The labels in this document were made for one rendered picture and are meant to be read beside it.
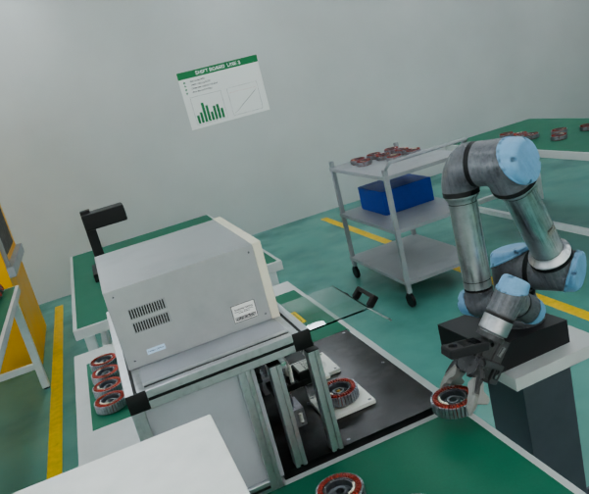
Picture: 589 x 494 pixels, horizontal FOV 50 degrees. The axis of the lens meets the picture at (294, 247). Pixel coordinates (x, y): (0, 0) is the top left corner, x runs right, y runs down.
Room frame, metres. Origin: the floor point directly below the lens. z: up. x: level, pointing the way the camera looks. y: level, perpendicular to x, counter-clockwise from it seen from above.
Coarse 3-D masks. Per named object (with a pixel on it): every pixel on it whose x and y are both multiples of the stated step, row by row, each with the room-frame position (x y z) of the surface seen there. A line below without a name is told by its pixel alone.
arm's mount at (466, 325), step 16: (464, 320) 1.84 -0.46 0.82; (560, 320) 1.68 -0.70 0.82; (448, 336) 1.80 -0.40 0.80; (464, 336) 1.71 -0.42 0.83; (480, 336) 1.69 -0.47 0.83; (512, 336) 1.64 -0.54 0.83; (528, 336) 1.63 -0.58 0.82; (544, 336) 1.65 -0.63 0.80; (560, 336) 1.66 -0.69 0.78; (512, 352) 1.61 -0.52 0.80; (528, 352) 1.63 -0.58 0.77; (544, 352) 1.64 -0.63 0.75; (512, 368) 1.61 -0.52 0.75
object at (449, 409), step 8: (440, 392) 1.44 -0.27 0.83; (448, 392) 1.44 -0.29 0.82; (456, 392) 1.44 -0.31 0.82; (464, 392) 1.42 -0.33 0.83; (432, 400) 1.42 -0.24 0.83; (440, 400) 1.40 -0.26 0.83; (448, 400) 1.41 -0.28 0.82; (456, 400) 1.40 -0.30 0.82; (464, 400) 1.38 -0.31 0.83; (432, 408) 1.41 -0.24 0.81; (440, 408) 1.38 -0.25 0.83; (448, 408) 1.37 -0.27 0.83; (456, 408) 1.36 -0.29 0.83; (464, 408) 1.36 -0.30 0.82; (440, 416) 1.38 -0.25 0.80; (448, 416) 1.36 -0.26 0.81; (456, 416) 1.36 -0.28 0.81; (464, 416) 1.36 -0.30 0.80
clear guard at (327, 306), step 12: (324, 288) 1.76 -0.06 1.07; (336, 288) 1.74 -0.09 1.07; (300, 300) 1.72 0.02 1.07; (312, 300) 1.69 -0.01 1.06; (324, 300) 1.67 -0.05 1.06; (336, 300) 1.65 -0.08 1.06; (348, 300) 1.62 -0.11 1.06; (300, 312) 1.63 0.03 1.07; (312, 312) 1.61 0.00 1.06; (324, 312) 1.58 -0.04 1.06; (336, 312) 1.56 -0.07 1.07; (348, 312) 1.54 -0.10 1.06; (360, 312) 1.53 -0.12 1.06; (312, 324) 1.52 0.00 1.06; (324, 324) 1.50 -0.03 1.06
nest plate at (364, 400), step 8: (360, 392) 1.63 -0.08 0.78; (312, 400) 1.65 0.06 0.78; (360, 400) 1.59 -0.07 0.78; (368, 400) 1.57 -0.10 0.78; (336, 408) 1.58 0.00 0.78; (344, 408) 1.57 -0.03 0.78; (352, 408) 1.56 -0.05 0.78; (360, 408) 1.56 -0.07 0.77; (336, 416) 1.54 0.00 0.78; (344, 416) 1.54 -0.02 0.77
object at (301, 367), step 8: (304, 360) 1.63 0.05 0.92; (296, 368) 1.60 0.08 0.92; (304, 368) 1.58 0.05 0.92; (296, 376) 1.59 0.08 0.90; (304, 376) 1.57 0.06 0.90; (328, 376) 1.59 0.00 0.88; (288, 384) 1.56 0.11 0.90; (296, 384) 1.56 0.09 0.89; (304, 384) 1.56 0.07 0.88; (272, 392) 1.54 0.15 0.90; (288, 392) 1.56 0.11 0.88
